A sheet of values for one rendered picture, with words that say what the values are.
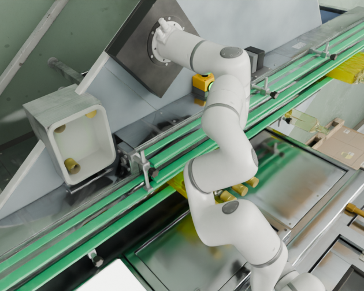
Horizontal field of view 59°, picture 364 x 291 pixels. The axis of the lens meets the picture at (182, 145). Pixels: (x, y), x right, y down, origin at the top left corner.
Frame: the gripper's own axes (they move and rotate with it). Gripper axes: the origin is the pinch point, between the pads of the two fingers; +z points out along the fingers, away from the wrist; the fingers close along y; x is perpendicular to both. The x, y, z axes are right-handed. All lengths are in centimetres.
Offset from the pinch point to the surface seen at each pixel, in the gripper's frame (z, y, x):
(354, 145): 169, -231, -346
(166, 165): 30.8, 6.0, 10.8
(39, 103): 45, 33, 42
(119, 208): 22.6, 3.9, 30.9
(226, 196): 12.4, 1.5, -1.8
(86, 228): 19.9, 3.8, 41.7
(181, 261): 6.5, -12.8, 18.2
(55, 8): 102, 43, 25
